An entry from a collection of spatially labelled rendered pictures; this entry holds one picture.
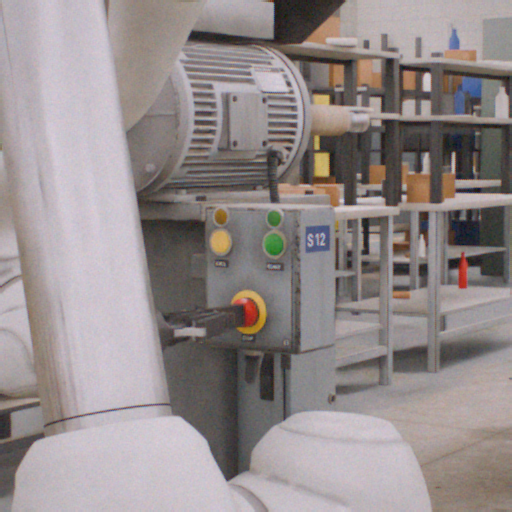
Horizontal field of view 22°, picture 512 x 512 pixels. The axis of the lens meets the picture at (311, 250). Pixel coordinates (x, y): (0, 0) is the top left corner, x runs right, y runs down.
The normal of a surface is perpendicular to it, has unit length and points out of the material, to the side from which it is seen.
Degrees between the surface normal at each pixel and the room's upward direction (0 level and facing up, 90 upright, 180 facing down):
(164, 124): 94
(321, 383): 90
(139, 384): 72
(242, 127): 90
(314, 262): 90
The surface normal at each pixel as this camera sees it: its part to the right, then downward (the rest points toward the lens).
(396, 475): 0.63, -0.34
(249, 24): 0.84, 0.04
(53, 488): -0.49, -0.39
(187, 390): -0.55, 0.07
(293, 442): -0.34, -0.70
